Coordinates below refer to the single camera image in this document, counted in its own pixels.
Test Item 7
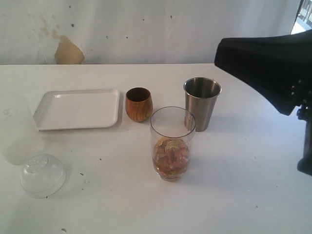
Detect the brown wooden cup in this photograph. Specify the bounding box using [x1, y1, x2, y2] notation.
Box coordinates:
[125, 87, 153, 122]

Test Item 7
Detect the clear plastic shaker cup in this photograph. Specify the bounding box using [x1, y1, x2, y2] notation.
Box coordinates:
[150, 106, 195, 181]

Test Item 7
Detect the pile of wooden blocks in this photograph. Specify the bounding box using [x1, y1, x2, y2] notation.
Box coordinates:
[152, 137, 190, 180]

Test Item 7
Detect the stainless steel cup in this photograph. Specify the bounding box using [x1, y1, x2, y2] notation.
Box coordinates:
[183, 77, 221, 132]

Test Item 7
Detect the clear plastic dome lid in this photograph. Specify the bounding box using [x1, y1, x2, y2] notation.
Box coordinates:
[20, 151, 66, 198]

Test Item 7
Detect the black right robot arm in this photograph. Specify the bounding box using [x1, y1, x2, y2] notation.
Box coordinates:
[214, 30, 312, 175]

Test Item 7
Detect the white rectangular tray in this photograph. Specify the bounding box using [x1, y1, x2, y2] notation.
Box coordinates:
[34, 88, 120, 131]

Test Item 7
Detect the frosted translucent plastic cup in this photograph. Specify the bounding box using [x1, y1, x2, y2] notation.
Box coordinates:
[0, 93, 43, 165]

